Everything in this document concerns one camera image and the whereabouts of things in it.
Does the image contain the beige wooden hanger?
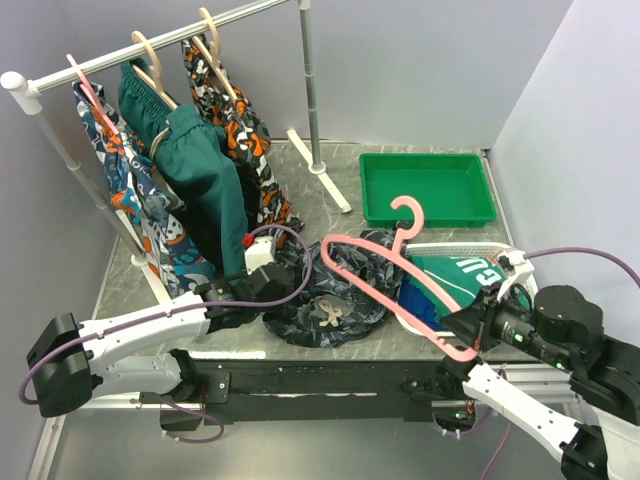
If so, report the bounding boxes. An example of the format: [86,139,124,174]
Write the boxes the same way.
[130,31,178,160]
[192,7,238,103]

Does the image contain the dark teal shorts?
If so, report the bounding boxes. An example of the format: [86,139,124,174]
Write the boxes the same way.
[118,59,248,275]

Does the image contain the white perforated laundry basket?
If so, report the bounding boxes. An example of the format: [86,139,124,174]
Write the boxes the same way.
[406,242,512,337]

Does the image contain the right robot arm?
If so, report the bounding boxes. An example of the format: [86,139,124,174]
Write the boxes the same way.
[437,285,639,479]

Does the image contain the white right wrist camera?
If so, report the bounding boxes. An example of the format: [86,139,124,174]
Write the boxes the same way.
[495,248,534,300]

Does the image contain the orange camouflage shorts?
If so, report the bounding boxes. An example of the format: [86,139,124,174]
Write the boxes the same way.
[181,35,304,232]

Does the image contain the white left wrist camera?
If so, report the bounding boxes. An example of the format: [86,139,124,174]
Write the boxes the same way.
[243,234,276,274]

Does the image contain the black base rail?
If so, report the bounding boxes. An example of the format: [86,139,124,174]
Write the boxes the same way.
[165,360,477,426]

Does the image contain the blue orange patterned shorts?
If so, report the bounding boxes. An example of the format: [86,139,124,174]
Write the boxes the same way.
[72,80,214,297]

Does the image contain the blue garment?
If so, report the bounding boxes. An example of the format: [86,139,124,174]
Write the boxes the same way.
[397,274,445,332]

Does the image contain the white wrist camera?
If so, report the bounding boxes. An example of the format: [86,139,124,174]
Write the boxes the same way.
[495,248,534,300]
[243,234,276,274]

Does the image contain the green plastic tray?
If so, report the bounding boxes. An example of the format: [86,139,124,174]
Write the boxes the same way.
[359,153,497,228]

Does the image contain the green jersey garment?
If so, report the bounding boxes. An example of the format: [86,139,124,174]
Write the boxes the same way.
[409,256,506,331]

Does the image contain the pink hanger on rack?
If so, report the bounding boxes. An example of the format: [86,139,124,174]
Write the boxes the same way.
[66,54,119,135]

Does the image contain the pink plastic hanger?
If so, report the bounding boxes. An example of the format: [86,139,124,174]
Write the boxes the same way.
[319,195,478,363]

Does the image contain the white clothes rack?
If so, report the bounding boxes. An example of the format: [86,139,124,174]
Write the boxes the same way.
[1,1,352,302]

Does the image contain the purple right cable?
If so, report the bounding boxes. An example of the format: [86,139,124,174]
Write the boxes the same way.
[479,247,640,480]

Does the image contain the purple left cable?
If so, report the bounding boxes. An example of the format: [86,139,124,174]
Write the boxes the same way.
[18,223,315,406]

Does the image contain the dark grey patterned shorts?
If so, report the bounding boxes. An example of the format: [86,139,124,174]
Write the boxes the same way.
[263,242,387,348]

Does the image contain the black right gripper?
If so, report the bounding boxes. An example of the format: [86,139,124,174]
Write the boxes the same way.
[436,277,573,367]

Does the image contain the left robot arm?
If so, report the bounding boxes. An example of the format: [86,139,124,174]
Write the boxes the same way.
[19,263,294,418]

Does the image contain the purple cable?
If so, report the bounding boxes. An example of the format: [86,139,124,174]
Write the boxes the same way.
[479,247,640,480]
[18,223,315,406]

